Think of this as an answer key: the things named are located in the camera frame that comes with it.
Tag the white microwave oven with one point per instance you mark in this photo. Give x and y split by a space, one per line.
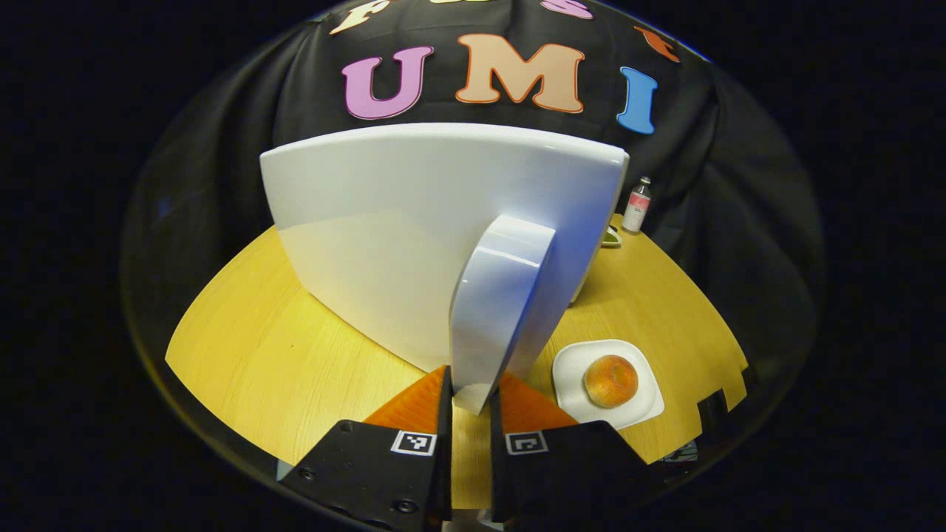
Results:
384 222

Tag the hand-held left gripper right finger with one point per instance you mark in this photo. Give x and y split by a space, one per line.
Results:
497 480

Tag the white square plate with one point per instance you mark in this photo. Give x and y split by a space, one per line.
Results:
573 384

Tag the brown sugared donut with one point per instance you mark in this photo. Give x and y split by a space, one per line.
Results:
610 380

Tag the small pink label bottle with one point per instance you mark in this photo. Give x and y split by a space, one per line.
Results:
635 210

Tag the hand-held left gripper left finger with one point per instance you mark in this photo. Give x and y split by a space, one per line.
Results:
446 480

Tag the small green dish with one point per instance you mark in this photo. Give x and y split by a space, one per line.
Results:
610 238

